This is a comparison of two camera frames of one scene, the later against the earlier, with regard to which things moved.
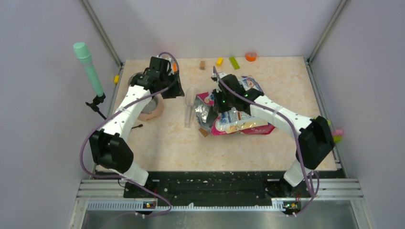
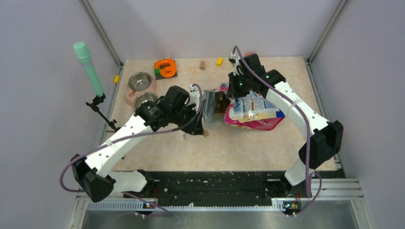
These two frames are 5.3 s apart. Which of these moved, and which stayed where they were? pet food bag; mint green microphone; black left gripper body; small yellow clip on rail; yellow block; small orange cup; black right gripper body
Moved: black left gripper body; pet food bag; black right gripper body
Stayed: yellow block; small yellow clip on rail; small orange cup; mint green microphone
